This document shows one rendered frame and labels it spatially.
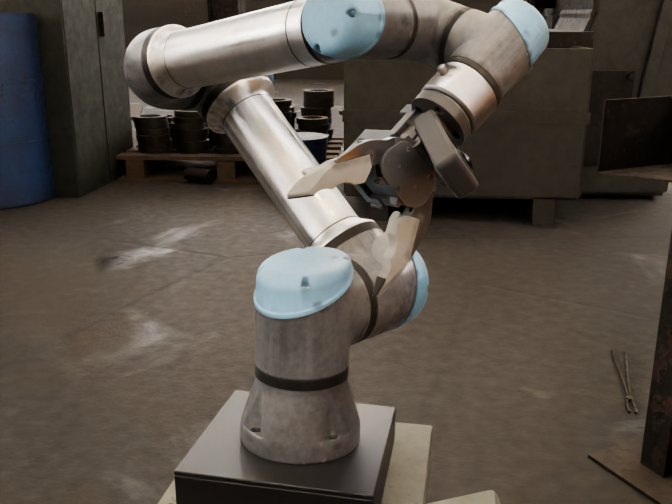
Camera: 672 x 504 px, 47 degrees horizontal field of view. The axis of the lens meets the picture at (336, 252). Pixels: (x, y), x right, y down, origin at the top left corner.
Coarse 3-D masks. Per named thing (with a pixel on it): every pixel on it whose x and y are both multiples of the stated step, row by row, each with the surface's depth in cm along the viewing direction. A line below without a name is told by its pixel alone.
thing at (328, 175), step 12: (312, 168) 78; (324, 168) 74; (336, 168) 74; (348, 168) 75; (360, 168) 76; (300, 180) 74; (312, 180) 74; (324, 180) 74; (336, 180) 75; (348, 180) 75; (360, 180) 76; (288, 192) 74; (300, 192) 73; (312, 192) 73
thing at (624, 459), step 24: (624, 120) 143; (648, 120) 146; (600, 144) 143; (624, 144) 145; (648, 144) 148; (600, 168) 144; (624, 168) 147; (648, 168) 146; (648, 408) 150; (648, 432) 151; (600, 456) 156; (624, 456) 156; (648, 456) 151; (624, 480) 148; (648, 480) 148
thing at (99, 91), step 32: (0, 0) 357; (32, 0) 355; (64, 0) 356; (96, 0) 388; (64, 32) 358; (96, 32) 391; (64, 64) 361; (96, 64) 391; (64, 96) 366; (96, 96) 393; (128, 96) 432; (64, 128) 371; (96, 128) 394; (128, 128) 433; (64, 160) 376; (96, 160) 396; (64, 192) 381
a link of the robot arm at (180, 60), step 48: (336, 0) 76; (384, 0) 79; (144, 48) 99; (192, 48) 94; (240, 48) 88; (288, 48) 84; (336, 48) 77; (384, 48) 81; (144, 96) 104; (192, 96) 109
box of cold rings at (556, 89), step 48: (576, 48) 333; (384, 96) 321; (528, 96) 316; (576, 96) 315; (480, 144) 324; (528, 144) 322; (576, 144) 321; (480, 192) 330; (528, 192) 328; (576, 192) 326
